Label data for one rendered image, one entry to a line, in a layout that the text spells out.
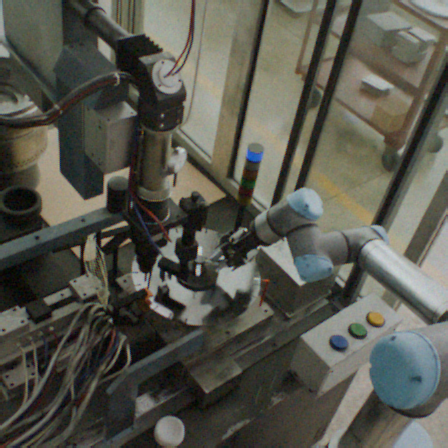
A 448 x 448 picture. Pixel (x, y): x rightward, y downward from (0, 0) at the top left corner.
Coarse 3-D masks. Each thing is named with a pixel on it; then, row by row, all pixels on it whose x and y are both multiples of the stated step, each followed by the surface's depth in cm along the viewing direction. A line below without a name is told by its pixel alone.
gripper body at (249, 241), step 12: (240, 228) 153; (252, 228) 145; (228, 240) 147; (240, 240) 145; (252, 240) 144; (228, 252) 151; (240, 252) 147; (252, 252) 151; (228, 264) 151; (240, 264) 150
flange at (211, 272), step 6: (192, 264) 162; (192, 270) 160; (204, 270) 161; (210, 270) 163; (192, 276) 160; (204, 276) 161; (210, 276) 161; (216, 276) 162; (180, 282) 160; (186, 282) 159; (192, 282) 159; (198, 282) 159; (204, 282) 160; (210, 282) 160; (198, 288) 159; (204, 288) 160
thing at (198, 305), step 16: (208, 240) 172; (160, 256) 165; (208, 256) 168; (224, 272) 165; (240, 272) 165; (256, 272) 166; (160, 288) 158; (176, 288) 158; (192, 288) 159; (208, 288) 160; (224, 288) 161; (240, 288) 162; (256, 288) 162; (160, 304) 154; (176, 304) 155; (192, 304) 156; (208, 304) 156; (224, 304) 157; (240, 304) 158; (176, 320) 151; (192, 320) 152; (208, 320) 153; (224, 320) 154
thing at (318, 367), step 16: (352, 304) 170; (368, 304) 171; (384, 304) 172; (336, 320) 166; (352, 320) 166; (400, 320) 169; (304, 336) 160; (320, 336) 161; (304, 352) 162; (320, 352) 158; (336, 352) 158; (352, 352) 159; (368, 352) 169; (288, 368) 171; (304, 368) 164; (320, 368) 159; (336, 368) 159; (352, 368) 169; (304, 384) 168; (320, 384) 161; (336, 384) 169
